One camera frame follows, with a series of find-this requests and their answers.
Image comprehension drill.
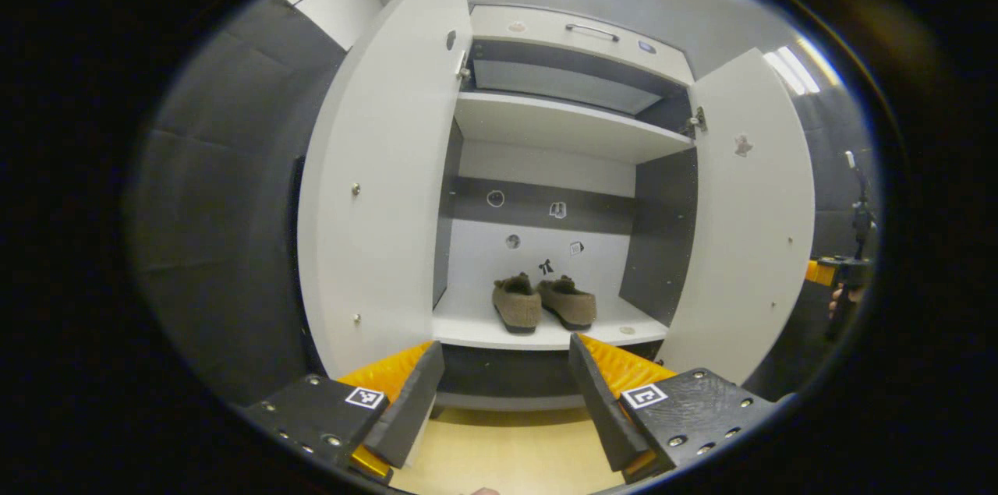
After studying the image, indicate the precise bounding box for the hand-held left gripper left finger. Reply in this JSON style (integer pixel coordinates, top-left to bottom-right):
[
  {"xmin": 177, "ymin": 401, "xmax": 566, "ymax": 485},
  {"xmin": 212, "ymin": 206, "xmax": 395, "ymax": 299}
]
[{"xmin": 243, "ymin": 341, "xmax": 445, "ymax": 484}]

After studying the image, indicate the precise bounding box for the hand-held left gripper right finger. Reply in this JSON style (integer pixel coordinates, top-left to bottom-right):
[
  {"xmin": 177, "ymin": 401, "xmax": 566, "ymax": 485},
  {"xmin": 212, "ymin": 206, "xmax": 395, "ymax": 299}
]
[{"xmin": 568, "ymin": 333, "xmax": 796, "ymax": 484}]

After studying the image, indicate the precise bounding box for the white shoe cabinet door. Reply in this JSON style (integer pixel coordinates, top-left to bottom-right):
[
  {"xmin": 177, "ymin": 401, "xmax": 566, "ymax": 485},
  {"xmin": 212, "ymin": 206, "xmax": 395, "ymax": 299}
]
[
  {"xmin": 296, "ymin": 0, "xmax": 475, "ymax": 379},
  {"xmin": 655, "ymin": 48, "xmax": 816, "ymax": 387}
]

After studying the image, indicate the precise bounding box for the brown fuzzy shoe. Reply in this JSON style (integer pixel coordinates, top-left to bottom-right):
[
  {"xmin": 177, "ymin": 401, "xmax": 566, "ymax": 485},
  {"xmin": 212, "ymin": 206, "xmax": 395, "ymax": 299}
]
[
  {"xmin": 536, "ymin": 274, "xmax": 598, "ymax": 331},
  {"xmin": 492, "ymin": 272, "xmax": 543, "ymax": 335}
]

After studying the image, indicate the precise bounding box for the white shoe cabinet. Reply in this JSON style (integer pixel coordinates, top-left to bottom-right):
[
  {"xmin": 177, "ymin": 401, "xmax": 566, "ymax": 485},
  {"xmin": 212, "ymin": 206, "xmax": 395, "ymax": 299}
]
[{"xmin": 296, "ymin": 0, "xmax": 816, "ymax": 412}]

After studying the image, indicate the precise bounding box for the small ceiling light panel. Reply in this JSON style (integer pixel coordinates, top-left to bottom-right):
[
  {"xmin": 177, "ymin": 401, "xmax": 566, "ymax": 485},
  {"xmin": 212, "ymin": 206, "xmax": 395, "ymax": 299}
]
[{"xmin": 763, "ymin": 39, "xmax": 843, "ymax": 96}]

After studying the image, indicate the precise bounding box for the black backdrop cloth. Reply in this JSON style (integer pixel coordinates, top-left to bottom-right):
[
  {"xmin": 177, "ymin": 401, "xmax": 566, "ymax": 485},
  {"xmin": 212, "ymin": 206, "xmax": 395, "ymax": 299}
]
[{"xmin": 129, "ymin": 0, "xmax": 878, "ymax": 406}]

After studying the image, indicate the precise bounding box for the metal drawer handle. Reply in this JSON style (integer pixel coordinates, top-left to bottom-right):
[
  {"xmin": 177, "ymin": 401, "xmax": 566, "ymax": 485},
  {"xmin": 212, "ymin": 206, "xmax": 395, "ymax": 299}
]
[{"xmin": 564, "ymin": 23, "xmax": 621, "ymax": 42}]

